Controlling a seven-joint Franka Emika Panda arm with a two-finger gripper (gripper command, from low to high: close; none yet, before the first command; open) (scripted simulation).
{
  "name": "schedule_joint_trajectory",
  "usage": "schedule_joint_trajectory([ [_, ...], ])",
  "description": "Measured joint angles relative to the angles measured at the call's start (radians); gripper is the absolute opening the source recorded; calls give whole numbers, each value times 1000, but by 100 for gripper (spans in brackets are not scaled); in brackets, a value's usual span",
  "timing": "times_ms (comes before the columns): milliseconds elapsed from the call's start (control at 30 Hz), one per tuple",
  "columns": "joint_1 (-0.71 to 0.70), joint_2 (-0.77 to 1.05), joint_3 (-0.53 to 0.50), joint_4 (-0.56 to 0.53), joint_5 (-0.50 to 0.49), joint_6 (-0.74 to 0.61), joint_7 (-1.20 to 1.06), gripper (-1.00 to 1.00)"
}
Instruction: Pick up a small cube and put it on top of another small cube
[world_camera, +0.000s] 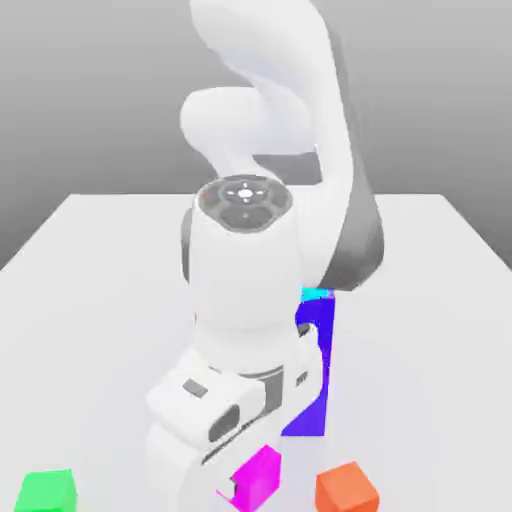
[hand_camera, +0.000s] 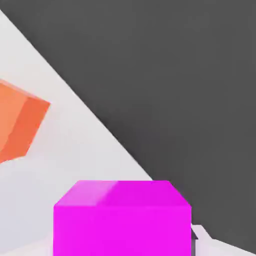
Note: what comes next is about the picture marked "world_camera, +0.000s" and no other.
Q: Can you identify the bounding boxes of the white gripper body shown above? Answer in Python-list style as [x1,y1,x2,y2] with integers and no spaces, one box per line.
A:
[143,421,270,512]

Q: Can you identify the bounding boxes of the small magenta cube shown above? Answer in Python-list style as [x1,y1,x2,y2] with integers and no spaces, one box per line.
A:
[215,443,283,512]

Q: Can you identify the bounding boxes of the small green cube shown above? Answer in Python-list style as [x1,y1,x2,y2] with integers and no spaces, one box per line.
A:
[13,468,78,512]

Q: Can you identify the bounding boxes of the small orange cube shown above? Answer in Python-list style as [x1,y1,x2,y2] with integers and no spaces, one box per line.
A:
[314,461,380,512]

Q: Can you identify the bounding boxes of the small cyan cube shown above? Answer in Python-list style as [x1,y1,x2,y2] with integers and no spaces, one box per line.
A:
[301,287,336,302]

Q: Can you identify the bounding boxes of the large blue box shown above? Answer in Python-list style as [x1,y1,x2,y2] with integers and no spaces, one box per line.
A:
[279,293,336,438]

